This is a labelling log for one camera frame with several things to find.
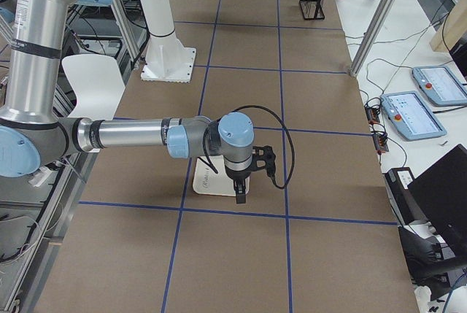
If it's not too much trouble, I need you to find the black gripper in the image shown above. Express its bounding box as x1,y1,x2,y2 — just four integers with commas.
225,169,251,204

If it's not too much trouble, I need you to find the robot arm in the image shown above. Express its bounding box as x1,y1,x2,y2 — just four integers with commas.
1,0,254,204

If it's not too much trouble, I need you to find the cream rabbit tray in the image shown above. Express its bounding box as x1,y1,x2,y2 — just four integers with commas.
193,156,236,197

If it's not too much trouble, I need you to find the black box device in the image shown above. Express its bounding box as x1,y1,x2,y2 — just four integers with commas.
384,167,431,225

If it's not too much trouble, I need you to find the white chair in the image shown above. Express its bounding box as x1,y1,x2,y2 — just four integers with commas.
62,54,125,120

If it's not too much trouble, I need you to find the near teach pendant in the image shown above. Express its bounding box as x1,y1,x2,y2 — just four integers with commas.
380,91,447,141

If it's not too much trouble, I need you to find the teach pendant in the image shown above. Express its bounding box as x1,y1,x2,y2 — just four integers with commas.
380,91,447,141
412,66,466,107

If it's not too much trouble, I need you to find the black laptop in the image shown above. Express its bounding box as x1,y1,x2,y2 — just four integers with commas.
408,144,466,255

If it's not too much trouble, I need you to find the far teach pendant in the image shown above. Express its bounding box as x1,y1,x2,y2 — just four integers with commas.
412,66,466,107

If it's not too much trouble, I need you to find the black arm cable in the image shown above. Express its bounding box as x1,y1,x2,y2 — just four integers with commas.
204,104,296,190

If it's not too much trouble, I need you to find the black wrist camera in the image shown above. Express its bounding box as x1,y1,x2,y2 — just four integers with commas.
250,145,276,179

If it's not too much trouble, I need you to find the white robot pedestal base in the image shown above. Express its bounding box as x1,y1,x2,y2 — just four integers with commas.
140,0,196,82

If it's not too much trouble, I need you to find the black wire cup rack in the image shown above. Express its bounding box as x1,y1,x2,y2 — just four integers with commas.
298,0,325,20

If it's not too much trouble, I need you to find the aluminium frame post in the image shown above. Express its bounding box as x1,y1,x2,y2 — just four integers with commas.
349,0,395,77

